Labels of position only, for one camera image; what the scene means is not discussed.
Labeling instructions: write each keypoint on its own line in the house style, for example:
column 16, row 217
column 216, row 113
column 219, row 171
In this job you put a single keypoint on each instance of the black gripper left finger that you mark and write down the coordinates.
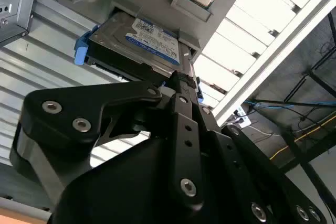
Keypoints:
column 65, row 108

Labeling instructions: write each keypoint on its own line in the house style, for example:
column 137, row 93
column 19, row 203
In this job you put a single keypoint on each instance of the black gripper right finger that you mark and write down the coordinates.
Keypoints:
column 223, row 150

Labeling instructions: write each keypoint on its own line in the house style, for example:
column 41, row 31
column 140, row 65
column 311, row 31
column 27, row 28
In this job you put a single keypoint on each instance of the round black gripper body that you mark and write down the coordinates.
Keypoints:
column 118, row 195

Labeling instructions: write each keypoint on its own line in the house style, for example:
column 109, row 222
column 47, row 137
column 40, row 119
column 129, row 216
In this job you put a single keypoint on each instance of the hard disk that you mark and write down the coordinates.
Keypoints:
column 118, row 37

